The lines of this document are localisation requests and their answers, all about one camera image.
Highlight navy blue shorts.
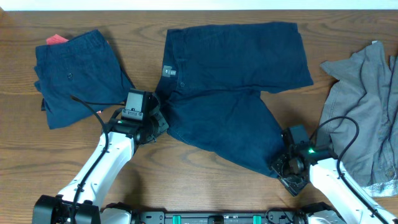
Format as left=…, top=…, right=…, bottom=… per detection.
left=155, top=22, right=313, bottom=177

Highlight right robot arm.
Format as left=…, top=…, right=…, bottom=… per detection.
left=271, top=144, right=397, bottom=223

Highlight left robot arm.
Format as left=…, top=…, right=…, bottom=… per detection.
left=32, top=89, right=169, bottom=223

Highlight folded navy shorts on left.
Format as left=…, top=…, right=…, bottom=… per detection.
left=34, top=30, right=134, bottom=129

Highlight grey shorts on right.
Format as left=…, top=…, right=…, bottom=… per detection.
left=317, top=40, right=397, bottom=197

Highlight red folded garment underneath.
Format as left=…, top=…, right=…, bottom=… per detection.
left=46, top=34, right=68, bottom=45

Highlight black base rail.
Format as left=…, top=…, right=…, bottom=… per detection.
left=99, top=202, right=346, bottom=224

